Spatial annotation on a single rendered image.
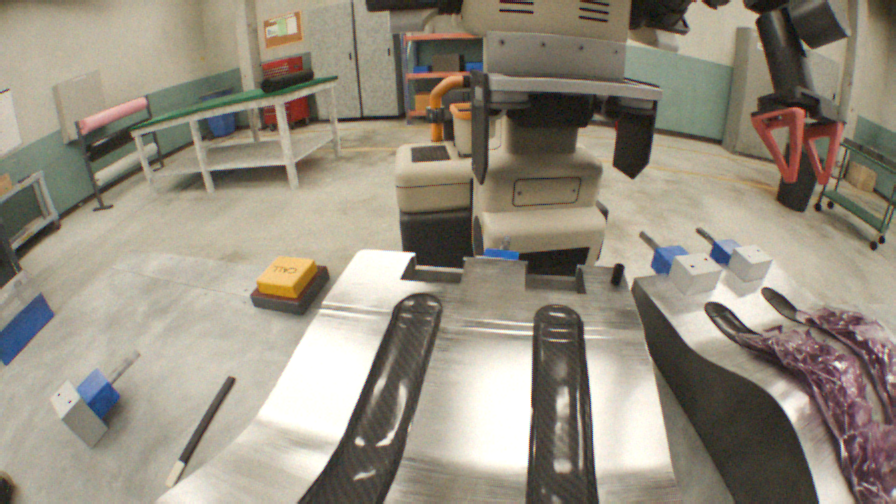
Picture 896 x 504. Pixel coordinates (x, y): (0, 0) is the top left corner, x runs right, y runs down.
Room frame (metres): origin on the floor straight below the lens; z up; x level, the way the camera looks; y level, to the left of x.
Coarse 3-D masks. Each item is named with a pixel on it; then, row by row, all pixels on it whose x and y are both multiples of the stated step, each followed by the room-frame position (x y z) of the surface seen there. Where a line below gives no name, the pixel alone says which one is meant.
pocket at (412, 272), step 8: (408, 264) 0.28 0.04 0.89; (416, 264) 0.30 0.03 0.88; (464, 264) 0.28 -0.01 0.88; (408, 272) 0.28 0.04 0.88; (416, 272) 0.29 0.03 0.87; (424, 272) 0.29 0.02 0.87; (432, 272) 0.29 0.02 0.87; (440, 272) 0.28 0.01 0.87; (448, 272) 0.28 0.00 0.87; (456, 272) 0.28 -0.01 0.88; (408, 280) 0.28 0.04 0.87; (416, 280) 0.29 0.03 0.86; (424, 280) 0.29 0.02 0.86; (432, 280) 0.29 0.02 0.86; (440, 280) 0.28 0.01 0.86; (448, 280) 0.28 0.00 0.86; (456, 280) 0.28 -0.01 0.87
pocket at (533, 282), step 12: (528, 276) 0.27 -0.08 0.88; (540, 276) 0.27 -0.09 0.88; (552, 276) 0.27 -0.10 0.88; (564, 276) 0.27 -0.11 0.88; (576, 276) 0.26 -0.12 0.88; (528, 288) 0.27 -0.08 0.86; (540, 288) 0.27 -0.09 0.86; (552, 288) 0.26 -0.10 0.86; (564, 288) 0.26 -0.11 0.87; (576, 288) 0.26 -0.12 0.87
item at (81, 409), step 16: (96, 368) 0.15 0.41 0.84; (128, 368) 0.18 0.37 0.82; (64, 384) 0.11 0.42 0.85; (80, 384) 0.13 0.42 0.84; (96, 384) 0.13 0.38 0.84; (112, 384) 0.15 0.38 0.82; (64, 400) 0.09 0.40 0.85; (80, 400) 0.10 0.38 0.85; (96, 400) 0.12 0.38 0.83; (112, 400) 0.13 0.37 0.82; (64, 416) 0.08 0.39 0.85; (80, 416) 0.09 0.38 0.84; (96, 416) 0.10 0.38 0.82; (80, 432) 0.08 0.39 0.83; (96, 432) 0.09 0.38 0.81
